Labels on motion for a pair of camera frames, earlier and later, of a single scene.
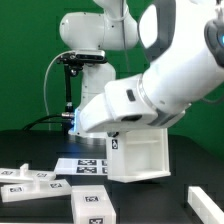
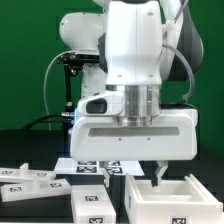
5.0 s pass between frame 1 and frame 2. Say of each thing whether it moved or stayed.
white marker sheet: stayed
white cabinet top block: stayed
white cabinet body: moved
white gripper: moved
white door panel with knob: stayed
